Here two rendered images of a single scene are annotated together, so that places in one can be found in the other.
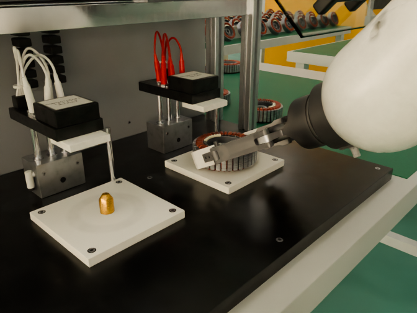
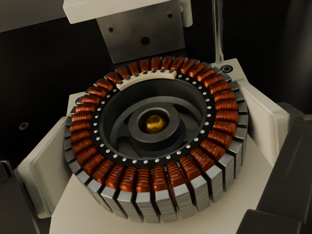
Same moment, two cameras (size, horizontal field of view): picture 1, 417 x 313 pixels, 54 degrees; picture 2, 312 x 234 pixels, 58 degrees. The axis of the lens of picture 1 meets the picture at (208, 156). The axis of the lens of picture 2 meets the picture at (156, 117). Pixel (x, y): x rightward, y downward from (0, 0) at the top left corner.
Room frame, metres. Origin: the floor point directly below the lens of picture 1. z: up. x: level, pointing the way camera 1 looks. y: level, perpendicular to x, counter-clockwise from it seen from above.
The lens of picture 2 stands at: (0.59, -0.12, 0.94)
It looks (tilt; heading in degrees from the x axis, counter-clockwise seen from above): 48 degrees down; 52
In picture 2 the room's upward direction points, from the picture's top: 16 degrees counter-clockwise
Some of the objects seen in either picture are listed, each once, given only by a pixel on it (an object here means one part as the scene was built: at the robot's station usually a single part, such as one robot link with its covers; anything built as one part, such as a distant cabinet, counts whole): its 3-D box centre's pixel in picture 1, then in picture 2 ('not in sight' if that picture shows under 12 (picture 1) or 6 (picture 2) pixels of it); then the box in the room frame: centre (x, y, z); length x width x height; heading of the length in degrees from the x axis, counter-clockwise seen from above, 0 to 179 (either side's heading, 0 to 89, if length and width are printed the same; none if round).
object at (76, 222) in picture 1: (107, 214); not in sight; (0.48, 0.14, 0.78); 0.15 x 0.15 x 0.01; 46
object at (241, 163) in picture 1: (224, 149); (155, 128); (0.66, -0.03, 0.80); 0.11 x 0.11 x 0.04
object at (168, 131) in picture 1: (170, 132); (141, 20); (0.76, 0.08, 0.80); 0.08 x 0.05 x 0.06; 136
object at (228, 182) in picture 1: (224, 163); (162, 149); (0.66, -0.03, 0.78); 0.15 x 0.15 x 0.01; 46
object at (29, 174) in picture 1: (30, 180); not in sight; (0.55, 0.27, 0.80); 0.01 x 0.01 x 0.03; 46
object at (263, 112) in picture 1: (260, 110); not in sight; (1.01, -0.13, 0.77); 0.11 x 0.11 x 0.04
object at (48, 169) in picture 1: (54, 169); not in sight; (0.58, 0.24, 0.80); 0.08 x 0.05 x 0.06; 136
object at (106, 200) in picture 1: (106, 202); not in sight; (0.48, 0.14, 0.80); 0.02 x 0.02 x 0.03
